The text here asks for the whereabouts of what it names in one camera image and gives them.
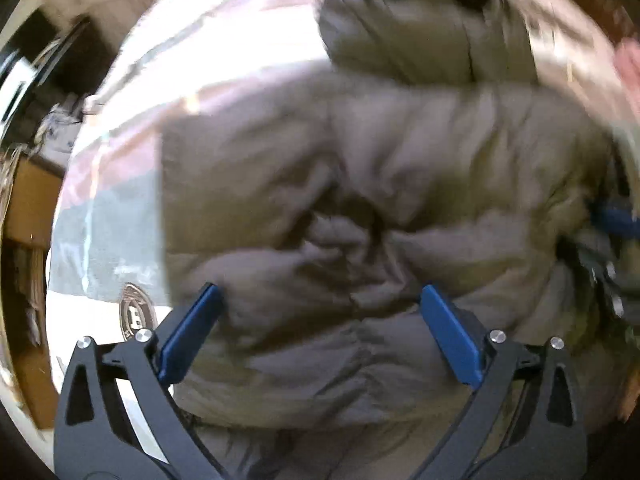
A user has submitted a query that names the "olive grey puffer jacket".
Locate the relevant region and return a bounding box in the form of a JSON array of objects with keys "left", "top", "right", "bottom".
[{"left": 159, "top": 0, "right": 632, "bottom": 480}]

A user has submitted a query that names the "pink grey striped blanket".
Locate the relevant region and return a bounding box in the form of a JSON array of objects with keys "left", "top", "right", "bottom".
[{"left": 45, "top": 0, "right": 640, "bottom": 466}]

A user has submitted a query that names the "brown cardboard box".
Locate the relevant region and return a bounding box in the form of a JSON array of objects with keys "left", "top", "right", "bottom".
[{"left": 0, "top": 147, "right": 68, "bottom": 431}]

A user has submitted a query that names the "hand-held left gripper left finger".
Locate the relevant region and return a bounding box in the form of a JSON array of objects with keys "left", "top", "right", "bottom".
[{"left": 52, "top": 283, "right": 224, "bottom": 480}]

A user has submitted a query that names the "white patterned bag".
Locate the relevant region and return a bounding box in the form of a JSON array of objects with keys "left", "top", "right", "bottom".
[{"left": 34, "top": 101, "right": 90, "bottom": 162}]

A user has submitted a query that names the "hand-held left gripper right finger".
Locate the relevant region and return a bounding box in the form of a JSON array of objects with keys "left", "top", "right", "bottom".
[{"left": 414, "top": 284, "right": 588, "bottom": 480}]

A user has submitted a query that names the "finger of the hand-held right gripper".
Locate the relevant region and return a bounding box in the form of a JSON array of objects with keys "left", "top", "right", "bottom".
[
  {"left": 557, "top": 234, "right": 632, "bottom": 323},
  {"left": 590, "top": 199, "right": 640, "bottom": 241}
]

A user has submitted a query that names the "black furniture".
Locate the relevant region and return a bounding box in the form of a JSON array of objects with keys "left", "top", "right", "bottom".
[{"left": 0, "top": 9, "right": 118, "bottom": 153}]

